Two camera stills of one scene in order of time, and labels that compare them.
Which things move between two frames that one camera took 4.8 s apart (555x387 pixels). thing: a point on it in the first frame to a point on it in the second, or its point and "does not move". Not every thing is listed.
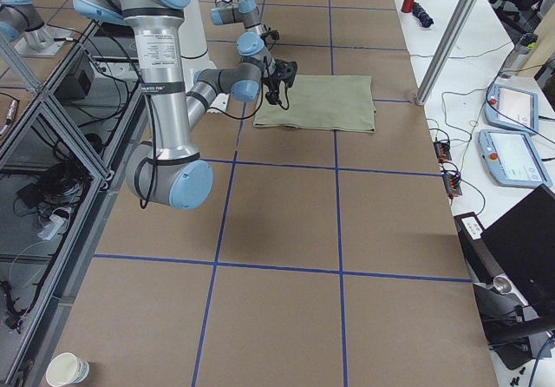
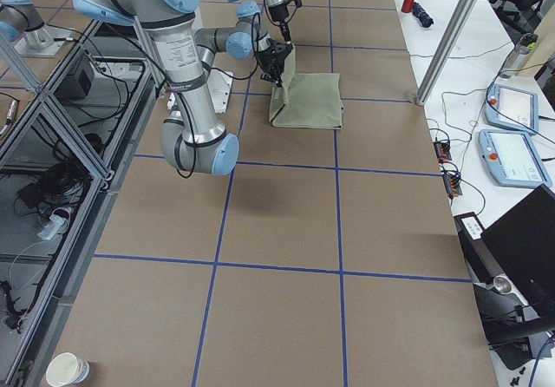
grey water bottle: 518,55 does not move
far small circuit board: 442,150 does not move
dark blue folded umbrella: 421,16 does not move
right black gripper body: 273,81 to 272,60
